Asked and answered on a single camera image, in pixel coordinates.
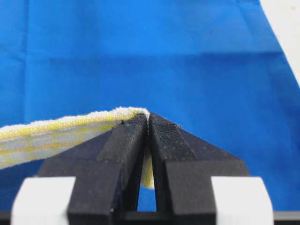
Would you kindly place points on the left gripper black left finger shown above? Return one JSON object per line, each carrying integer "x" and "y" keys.
{"x": 86, "y": 183}

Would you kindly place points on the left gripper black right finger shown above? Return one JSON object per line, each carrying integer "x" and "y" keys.
{"x": 201, "y": 184}

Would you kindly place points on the yellow checked towel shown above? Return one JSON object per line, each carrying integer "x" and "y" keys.
{"x": 42, "y": 139}

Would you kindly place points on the blue table cloth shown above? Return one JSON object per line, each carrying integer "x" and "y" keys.
{"x": 214, "y": 67}

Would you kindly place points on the black aluminium table frame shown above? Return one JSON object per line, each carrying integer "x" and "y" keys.
{"x": 157, "y": 218}

